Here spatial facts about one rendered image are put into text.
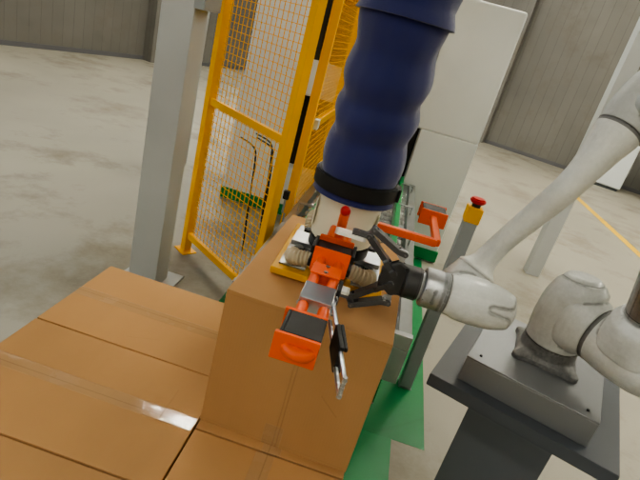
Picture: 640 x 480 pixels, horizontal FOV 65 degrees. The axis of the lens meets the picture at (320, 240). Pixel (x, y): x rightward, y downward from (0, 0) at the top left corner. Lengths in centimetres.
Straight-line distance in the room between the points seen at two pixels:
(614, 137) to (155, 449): 123
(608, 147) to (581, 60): 1172
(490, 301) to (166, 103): 189
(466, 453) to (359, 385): 61
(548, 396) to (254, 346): 77
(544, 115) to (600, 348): 1160
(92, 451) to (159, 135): 167
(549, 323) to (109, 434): 117
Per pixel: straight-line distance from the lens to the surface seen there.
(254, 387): 130
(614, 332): 142
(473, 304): 112
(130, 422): 141
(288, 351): 79
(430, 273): 111
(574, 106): 1287
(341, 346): 80
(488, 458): 172
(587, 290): 150
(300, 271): 128
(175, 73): 255
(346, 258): 109
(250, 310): 119
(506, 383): 149
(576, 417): 150
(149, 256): 286
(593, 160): 120
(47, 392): 149
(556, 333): 153
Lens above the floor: 154
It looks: 22 degrees down
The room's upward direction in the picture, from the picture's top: 16 degrees clockwise
